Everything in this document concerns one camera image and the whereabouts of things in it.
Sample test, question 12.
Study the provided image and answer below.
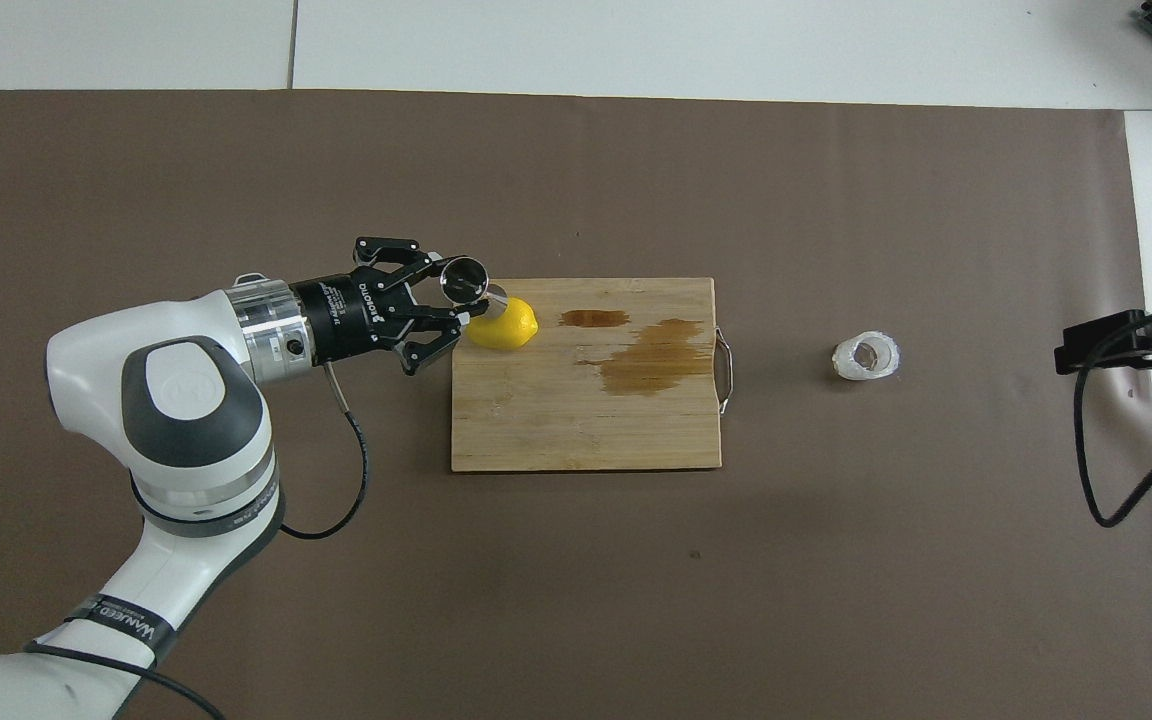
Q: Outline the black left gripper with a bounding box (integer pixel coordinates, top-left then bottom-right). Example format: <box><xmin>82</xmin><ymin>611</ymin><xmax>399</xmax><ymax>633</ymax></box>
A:
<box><xmin>292</xmin><ymin>237</ymin><xmax>468</xmax><ymax>378</ymax></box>

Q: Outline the steel jigger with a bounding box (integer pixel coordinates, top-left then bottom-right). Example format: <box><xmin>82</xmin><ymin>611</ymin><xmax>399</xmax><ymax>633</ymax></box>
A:
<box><xmin>439</xmin><ymin>257</ymin><xmax>510</xmax><ymax>321</ymax></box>

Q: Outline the yellow lemon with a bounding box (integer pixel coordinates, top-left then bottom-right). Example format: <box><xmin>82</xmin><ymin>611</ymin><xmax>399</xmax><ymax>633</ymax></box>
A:
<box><xmin>466</xmin><ymin>297</ymin><xmax>540</xmax><ymax>352</ymax></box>

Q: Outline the wooden cutting board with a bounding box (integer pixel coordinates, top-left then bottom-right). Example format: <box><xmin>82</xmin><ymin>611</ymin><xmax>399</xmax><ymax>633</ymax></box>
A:
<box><xmin>451</xmin><ymin>278</ymin><xmax>735</xmax><ymax>473</ymax></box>

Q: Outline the brown paper table mat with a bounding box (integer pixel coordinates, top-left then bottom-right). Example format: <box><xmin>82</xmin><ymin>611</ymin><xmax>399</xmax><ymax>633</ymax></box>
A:
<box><xmin>0</xmin><ymin>88</ymin><xmax>1152</xmax><ymax>720</ymax></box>

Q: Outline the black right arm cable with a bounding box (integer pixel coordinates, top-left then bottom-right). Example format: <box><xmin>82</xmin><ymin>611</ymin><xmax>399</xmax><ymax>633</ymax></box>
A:
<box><xmin>1074</xmin><ymin>308</ymin><xmax>1152</xmax><ymax>529</ymax></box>

